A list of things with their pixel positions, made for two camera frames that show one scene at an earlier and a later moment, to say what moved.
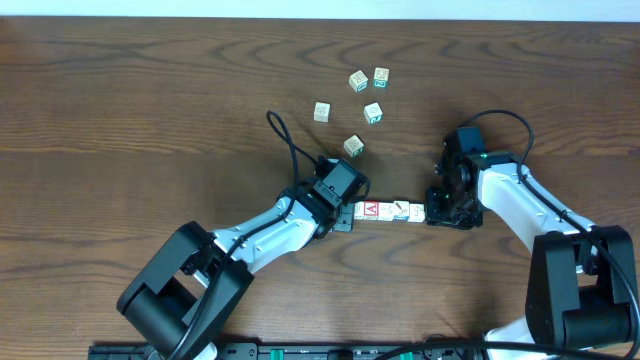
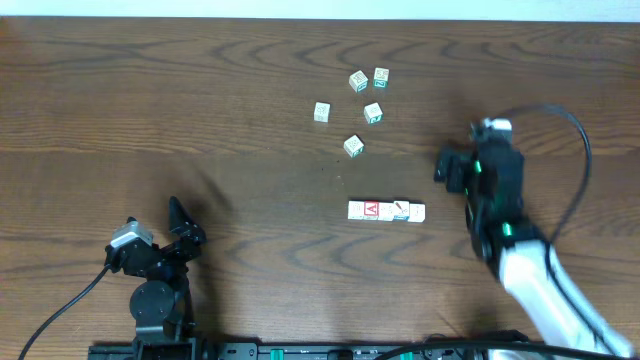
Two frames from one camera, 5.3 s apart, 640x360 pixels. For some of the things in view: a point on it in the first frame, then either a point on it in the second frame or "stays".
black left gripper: [344, 220] -> [167, 251]
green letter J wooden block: [416, 212] stays
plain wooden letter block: [359, 210] stays
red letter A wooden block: [371, 210] stays
